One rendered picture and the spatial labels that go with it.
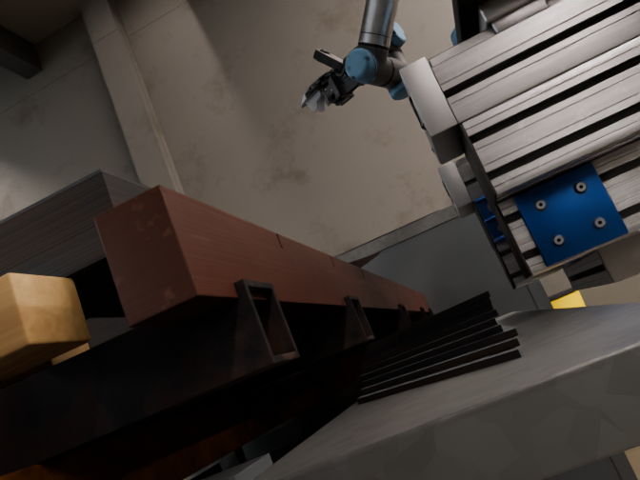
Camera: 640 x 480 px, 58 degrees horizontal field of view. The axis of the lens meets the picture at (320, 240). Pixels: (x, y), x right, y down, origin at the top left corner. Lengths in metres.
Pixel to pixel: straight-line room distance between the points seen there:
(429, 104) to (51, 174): 6.00
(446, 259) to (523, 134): 1.25
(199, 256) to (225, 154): 5.20
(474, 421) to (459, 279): 1.67
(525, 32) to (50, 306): 0.55
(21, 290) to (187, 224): 0.09
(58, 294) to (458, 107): 0.47
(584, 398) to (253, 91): 5.41
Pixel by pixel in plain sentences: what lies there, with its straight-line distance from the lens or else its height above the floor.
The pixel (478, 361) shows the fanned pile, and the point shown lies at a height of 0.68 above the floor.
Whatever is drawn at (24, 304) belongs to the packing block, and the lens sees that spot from 0.33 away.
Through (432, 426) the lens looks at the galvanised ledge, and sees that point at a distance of 0.22.
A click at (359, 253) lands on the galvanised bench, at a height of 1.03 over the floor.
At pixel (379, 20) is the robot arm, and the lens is 1.43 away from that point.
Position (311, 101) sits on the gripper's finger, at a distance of 1.70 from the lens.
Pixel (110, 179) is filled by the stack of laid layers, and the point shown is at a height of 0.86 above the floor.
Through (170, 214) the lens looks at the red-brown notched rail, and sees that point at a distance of 0.30.
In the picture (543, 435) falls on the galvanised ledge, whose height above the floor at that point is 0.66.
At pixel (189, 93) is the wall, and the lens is 5.86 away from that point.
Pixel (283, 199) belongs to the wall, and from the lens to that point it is 5.19.
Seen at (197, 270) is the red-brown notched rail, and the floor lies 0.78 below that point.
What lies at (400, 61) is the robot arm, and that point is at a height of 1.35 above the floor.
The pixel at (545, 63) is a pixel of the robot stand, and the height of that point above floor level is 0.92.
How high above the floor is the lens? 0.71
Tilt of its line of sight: 12 degrees up
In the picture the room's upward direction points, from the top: 22 degrees counter-clockwise
